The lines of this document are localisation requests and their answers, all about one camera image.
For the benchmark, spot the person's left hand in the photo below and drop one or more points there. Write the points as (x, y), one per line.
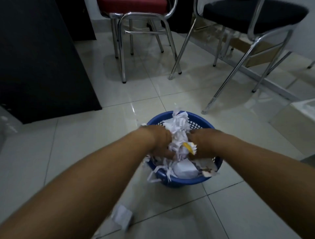
(162, 140)

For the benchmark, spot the red chrome chair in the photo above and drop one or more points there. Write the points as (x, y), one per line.
(133, 6)

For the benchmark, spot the person's right hand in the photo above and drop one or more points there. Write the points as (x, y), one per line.
(206, 142)

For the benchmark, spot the blue plastic mesh wastebasket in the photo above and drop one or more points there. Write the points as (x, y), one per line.
(179, 183)

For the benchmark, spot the black hanging bag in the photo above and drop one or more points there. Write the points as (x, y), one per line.
(179, 17)

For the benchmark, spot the black table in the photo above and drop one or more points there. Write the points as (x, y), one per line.
(41, 69)

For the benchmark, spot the black chrome chair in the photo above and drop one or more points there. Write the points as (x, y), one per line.
(258, 12)

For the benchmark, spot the person's left forearm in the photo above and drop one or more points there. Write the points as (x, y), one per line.
(73, 192)

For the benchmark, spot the yellow paper scrap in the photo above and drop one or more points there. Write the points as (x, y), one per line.
(189, 147)

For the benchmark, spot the brown wooden board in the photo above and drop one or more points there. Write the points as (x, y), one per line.
(260, 60)

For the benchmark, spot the black cabinet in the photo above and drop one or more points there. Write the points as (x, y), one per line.
(76, 19)

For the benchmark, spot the white tiled floor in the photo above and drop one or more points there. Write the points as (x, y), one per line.
(98, 123)

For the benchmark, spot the pile of shredded white paper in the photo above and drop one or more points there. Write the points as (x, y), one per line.
(121, 215)

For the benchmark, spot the person's right forearm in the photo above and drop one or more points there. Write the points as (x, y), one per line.
(270, 177)

